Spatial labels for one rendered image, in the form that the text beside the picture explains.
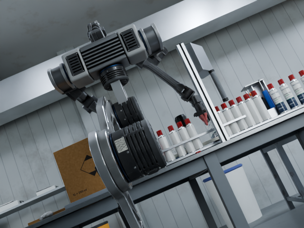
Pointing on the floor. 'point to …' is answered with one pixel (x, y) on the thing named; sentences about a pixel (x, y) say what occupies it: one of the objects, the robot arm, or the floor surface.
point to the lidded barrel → (243, 185)
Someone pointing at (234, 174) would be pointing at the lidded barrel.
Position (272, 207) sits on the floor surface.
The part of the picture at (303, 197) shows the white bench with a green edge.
